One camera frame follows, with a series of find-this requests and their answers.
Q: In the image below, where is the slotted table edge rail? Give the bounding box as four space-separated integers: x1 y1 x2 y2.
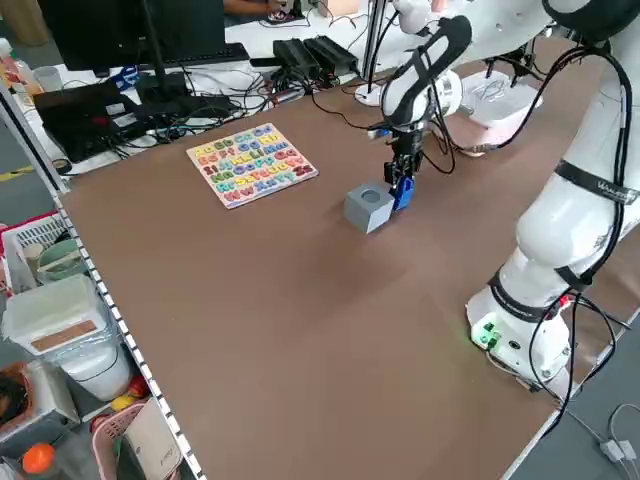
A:
52 194 207 480

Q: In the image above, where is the black lamp cable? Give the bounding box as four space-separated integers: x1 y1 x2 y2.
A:
310 91 389 132

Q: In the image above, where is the pink storage bin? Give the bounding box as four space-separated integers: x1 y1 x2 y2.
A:
457 117 524 160

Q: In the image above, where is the black power brick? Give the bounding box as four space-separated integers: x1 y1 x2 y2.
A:
303 35 360 69
272 38 321 76

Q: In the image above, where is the black computer monitor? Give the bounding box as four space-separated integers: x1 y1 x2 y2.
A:
37 0 236 119

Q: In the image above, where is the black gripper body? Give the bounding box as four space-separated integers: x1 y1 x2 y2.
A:
392 128 426 164

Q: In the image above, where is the person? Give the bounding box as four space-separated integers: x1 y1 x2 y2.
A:
223 0 301 25

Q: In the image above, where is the green bowl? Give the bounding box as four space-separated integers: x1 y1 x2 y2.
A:
38 238 90 281

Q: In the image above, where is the blue toy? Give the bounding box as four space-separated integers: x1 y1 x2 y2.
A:
391 174 416 212

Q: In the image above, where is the black keyboard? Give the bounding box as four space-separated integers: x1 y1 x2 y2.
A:
162 42 251 69

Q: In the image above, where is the clear plastic cup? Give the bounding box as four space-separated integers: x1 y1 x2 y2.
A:
32 66 62 92

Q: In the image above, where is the pink plastic basket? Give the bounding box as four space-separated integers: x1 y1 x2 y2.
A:
0 212 96 296
91 399 184 480

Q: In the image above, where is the grey block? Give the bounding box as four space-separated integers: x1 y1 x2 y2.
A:
343 180 394 235

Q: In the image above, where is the black electronics box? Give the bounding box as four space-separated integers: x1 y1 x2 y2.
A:
33 82 144 164

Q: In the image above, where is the white lidded trash bin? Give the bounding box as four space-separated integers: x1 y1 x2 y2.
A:
2 273 134 401

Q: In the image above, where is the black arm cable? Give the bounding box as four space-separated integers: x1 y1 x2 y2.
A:
384 29 634 409

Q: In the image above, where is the white power adapter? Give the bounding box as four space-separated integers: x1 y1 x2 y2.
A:
597 439 636 464

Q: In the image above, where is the alphabet puzzle board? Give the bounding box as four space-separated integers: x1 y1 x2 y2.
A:
186 122 320 210

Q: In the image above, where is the orange ball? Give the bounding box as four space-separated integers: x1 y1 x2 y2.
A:
22 442 57 475

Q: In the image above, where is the cardboard box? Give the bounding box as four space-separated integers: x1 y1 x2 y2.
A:
318 0 361 17

